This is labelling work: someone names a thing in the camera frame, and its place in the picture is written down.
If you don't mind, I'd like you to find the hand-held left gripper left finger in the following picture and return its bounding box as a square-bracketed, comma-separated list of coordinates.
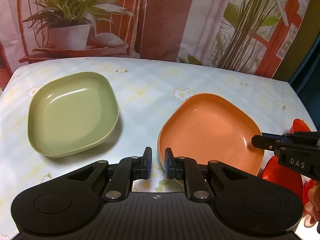
[62, 147, 153, 202]

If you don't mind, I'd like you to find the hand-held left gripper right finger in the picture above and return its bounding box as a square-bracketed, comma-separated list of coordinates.
[164, 147, 253, 202]

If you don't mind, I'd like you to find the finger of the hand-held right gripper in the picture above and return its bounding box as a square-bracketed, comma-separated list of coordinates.
[251, 134, 277, 153]
[261, 132, 293, 143]

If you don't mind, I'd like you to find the orange square plate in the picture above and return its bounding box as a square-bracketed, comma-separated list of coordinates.
[157, 93, 265, 187]

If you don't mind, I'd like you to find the green square plate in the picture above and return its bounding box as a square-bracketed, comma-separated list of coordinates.
[27, 71, 119, 158]

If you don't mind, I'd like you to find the person's right hand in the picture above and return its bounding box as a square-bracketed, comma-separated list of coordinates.
[304, 182, 320, 228]

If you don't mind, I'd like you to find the floral checked tablecloth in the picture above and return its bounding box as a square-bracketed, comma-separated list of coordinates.
[0, 56, 320, 240]

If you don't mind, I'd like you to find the dark blue curtain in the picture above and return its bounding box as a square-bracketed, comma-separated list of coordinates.
[287, 0, 320, 133]

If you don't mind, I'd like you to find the printed backdrop cloth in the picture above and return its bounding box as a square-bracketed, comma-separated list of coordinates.
[0, 0, 316, 87]

